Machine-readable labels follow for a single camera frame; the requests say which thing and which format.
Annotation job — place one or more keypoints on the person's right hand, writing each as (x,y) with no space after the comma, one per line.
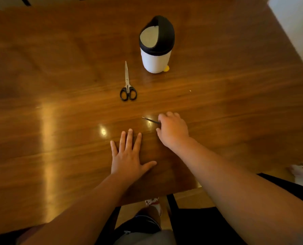
(173,131)

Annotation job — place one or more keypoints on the person's left hand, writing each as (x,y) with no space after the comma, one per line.
(127,160)

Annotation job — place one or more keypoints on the person's left middle finger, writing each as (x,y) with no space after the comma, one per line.
(129,139)

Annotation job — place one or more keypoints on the person's left thumb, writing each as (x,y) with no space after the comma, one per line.
(148,165)

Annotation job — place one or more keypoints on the person's right thumb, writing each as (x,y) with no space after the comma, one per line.
(158,132)

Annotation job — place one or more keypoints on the person's left little finger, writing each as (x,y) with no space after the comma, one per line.
(114,147)

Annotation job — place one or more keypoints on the thin black stick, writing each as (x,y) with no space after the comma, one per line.
(151,120)

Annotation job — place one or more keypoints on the person's right forearm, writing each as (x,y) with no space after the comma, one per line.
(248,199)

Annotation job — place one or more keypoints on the person's left forearm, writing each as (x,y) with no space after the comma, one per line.
(77,214)

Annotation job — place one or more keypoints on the white and red shoe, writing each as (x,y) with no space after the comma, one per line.
(154,203)

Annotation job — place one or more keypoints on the person's leg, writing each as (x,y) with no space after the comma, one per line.
(143,227)

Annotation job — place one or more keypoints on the white penguin-shaped mini bin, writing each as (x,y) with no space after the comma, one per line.
(156,45)

